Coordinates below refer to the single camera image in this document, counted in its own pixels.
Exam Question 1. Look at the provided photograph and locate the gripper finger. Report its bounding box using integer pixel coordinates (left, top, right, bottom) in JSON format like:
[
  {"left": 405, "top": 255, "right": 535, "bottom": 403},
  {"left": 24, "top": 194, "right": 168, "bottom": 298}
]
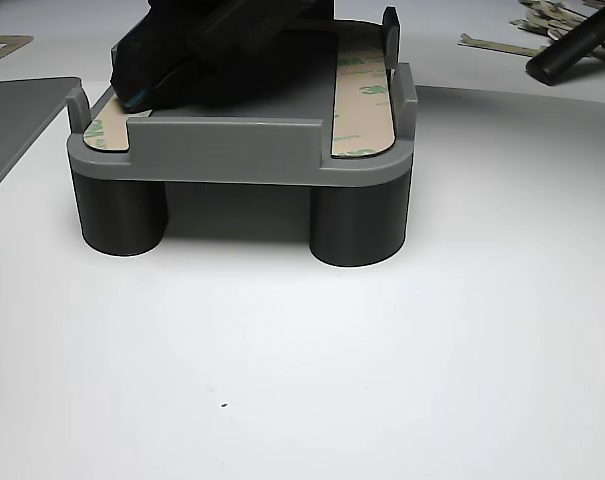
[
  {"left": 141, "top": 0, "right": 339, "bottom": 115},
  {"left": 110, "top": 0, "right": 223, "bottom": 112}
]

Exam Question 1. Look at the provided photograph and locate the tan 3M tape liner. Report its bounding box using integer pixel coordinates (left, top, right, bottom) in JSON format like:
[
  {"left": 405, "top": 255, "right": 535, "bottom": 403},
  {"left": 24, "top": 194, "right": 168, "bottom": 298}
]
[{"left": 81, "top": 22, "right": 396, "bottom": 160}]

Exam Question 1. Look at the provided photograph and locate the gray fixture with dark legs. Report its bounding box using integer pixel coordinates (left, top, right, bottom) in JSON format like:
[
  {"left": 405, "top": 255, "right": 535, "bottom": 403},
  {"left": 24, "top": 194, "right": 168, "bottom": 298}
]
[{"left": 65, "top": 19, "right": 419, "bottom": 269}]

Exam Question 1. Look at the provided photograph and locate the gray flat mat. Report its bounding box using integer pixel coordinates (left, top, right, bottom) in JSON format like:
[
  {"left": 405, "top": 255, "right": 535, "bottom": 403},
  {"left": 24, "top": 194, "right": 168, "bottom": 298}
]
[{"left": 0, "top": 75, "right": 83, "bottom": 206}]

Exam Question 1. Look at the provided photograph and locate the dark gray upright clip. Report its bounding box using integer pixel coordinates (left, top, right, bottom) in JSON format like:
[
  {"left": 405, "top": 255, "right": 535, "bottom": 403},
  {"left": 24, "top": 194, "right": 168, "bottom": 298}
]
[{"left": 381, "top": 5, "right": 402, "bottom": 69}]

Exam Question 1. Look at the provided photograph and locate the black cylindrical rod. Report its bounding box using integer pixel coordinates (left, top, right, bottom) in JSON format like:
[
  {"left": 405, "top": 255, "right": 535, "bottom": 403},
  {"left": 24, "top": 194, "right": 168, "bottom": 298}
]
[{"left": 525, "top": 2, "right": 605, "bottom": 87}]

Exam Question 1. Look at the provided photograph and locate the tan frame-shaped liner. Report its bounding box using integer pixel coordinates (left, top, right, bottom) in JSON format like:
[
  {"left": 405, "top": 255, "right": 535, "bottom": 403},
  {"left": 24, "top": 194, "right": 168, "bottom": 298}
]
[{"left": 0, "top": 33, "right": 35, "bottom": 71}]

